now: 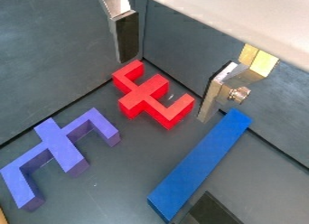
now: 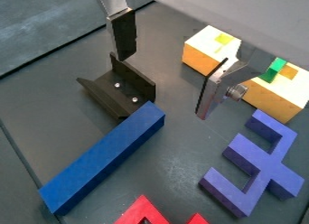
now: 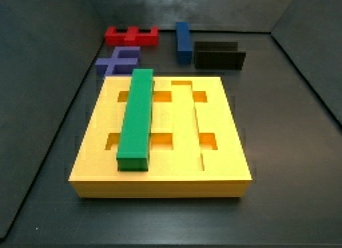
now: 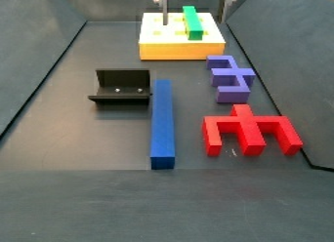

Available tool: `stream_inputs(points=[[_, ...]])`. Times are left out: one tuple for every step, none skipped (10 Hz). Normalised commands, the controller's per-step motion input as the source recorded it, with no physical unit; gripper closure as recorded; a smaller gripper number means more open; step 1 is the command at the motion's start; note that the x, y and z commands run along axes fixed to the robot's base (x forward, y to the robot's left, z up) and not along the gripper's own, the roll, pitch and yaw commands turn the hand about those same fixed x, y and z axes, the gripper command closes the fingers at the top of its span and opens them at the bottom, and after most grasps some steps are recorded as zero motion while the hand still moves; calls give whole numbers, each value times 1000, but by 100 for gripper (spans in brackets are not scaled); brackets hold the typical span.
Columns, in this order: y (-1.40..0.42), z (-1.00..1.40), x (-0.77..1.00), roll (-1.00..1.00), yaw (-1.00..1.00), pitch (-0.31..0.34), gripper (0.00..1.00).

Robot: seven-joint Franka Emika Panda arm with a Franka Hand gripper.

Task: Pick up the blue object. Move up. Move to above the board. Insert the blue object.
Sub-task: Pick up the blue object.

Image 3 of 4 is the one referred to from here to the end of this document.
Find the blue bar block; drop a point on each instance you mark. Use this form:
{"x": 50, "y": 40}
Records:
{"x": 183, "y": 43}

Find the yellow slotted board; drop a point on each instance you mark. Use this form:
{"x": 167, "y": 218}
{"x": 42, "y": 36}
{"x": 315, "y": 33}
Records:
{"x": 196, "y": 159}

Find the green bar block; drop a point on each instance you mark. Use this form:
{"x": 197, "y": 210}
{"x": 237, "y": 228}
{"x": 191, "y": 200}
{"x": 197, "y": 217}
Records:
{"x": 132, "y": 153}

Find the purple cross-shaped block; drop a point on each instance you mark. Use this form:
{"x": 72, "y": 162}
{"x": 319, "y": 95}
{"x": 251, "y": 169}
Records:
{"x": 120, "y": 63}

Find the red E-shaped block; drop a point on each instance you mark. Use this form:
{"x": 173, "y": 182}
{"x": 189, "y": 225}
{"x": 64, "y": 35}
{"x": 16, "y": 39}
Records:
{"x": 132, "y": 37}

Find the black angle bracket holder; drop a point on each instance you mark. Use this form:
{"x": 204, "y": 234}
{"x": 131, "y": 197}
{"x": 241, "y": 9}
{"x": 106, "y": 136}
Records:
{"x": 217, "y": 55}

